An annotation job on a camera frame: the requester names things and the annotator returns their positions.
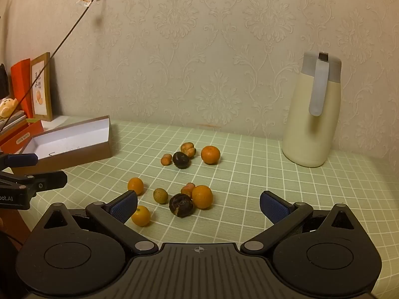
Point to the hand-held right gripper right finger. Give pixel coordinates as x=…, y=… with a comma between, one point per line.
x=274, y=208

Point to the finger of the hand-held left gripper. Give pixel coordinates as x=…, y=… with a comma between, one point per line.
x=23, y=159
x=51, y=180

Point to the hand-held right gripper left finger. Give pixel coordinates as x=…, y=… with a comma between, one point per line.
x=123, y=208

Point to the orange tangerine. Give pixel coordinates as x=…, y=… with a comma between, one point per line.
x=136, y=186
x=210, y=155
x=141, y=216
x=202, y=196

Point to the greenish kumquat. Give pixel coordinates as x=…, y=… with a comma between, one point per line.
x=160, y=195

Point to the shallow brown cardboard box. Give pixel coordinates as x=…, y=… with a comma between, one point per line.
x=71, y=140

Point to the dark passion fruit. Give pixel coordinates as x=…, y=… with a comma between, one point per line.
x=180, y=205
x=181, y=160

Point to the small orange kumquat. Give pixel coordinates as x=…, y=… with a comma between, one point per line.
x=166, y=159

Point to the orange cardboard box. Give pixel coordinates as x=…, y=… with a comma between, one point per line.
x=18, y=138

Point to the stack of books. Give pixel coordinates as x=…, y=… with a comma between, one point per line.
x=14, y=120

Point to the green checked tablecloth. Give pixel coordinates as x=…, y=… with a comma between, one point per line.
x=237, y=177

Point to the beige plush toy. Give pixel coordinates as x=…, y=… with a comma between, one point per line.
x=7, y=106

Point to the red paper envelope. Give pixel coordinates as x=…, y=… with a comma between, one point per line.
x=20, y=81

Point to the black backpack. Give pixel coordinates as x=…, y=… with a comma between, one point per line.
x=3, y=81

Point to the cream thermos jug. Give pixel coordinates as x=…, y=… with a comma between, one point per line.
x=311, y=130

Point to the wooden picture frame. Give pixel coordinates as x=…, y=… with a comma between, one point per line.
x=42, y=90

